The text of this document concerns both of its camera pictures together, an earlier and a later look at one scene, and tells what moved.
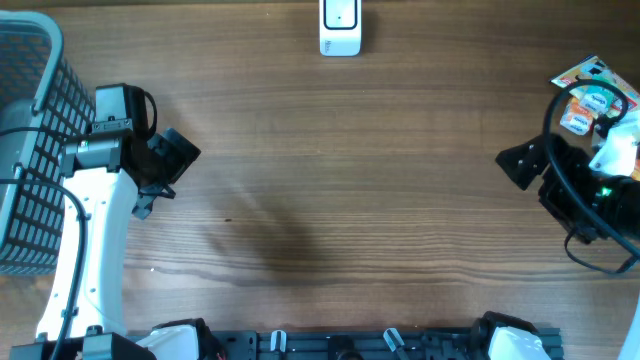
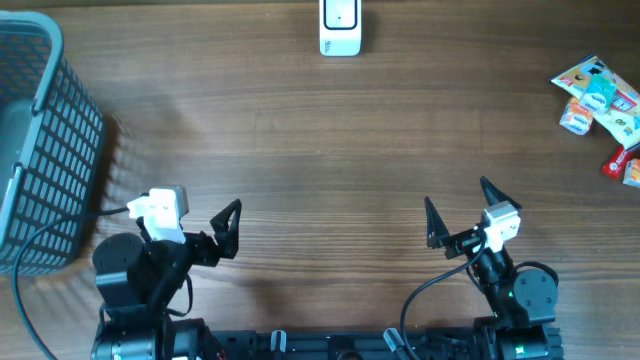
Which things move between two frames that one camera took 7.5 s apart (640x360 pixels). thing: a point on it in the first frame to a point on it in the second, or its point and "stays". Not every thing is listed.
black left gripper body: [170, 160] to [199, 251]
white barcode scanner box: [340, 28] stays
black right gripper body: [597, 191] to [462, 242]
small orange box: [576, 118] stays
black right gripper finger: [524, 163] to [436, 229]
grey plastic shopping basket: [43, 101] stays
